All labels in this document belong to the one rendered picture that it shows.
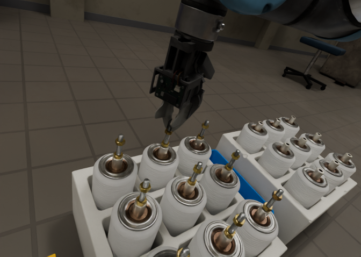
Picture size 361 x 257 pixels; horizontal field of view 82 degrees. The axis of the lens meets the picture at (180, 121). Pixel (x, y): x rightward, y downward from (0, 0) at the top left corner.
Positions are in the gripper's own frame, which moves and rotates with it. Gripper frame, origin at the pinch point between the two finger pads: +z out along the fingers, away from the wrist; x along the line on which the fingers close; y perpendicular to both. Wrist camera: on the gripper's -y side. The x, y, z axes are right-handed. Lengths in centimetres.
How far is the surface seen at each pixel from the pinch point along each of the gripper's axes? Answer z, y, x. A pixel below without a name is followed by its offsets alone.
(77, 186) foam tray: 16.7, 16.2, -11.3
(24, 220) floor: 34.7, 22.8, -23.2
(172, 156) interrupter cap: 9.3, -0.5, 2.6
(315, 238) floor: 35, -29, 56
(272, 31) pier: 0, -413, -21
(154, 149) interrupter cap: 9.4, 0.6, -2.2
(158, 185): 15.9, 4.2, 3.0
